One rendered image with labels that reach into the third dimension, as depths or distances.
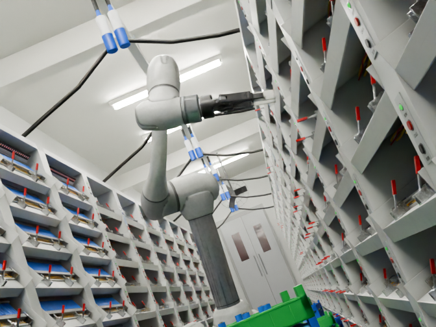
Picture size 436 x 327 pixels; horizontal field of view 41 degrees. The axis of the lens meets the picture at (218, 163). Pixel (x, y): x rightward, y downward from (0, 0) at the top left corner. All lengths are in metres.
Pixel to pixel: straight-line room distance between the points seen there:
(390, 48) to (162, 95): 1.02
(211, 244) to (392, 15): 1.52
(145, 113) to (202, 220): 0.65
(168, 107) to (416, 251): 0.84
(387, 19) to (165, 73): 1.05
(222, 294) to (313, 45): 1.10
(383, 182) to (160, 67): 0.80
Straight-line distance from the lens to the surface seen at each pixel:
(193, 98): 1.84
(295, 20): 1.62
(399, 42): 1.00
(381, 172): 1.65
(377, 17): 1.01
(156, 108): 1.84
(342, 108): 1.69
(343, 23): 1.19
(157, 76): 1.92
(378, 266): 2.33
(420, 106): 0.97
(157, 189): 2.19
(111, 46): 3.28
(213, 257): 2.35
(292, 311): 1.42
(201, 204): 2.32
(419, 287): 1.64
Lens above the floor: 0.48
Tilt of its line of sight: 14 degrees up
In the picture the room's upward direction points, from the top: 23 degrees counter-clockwise
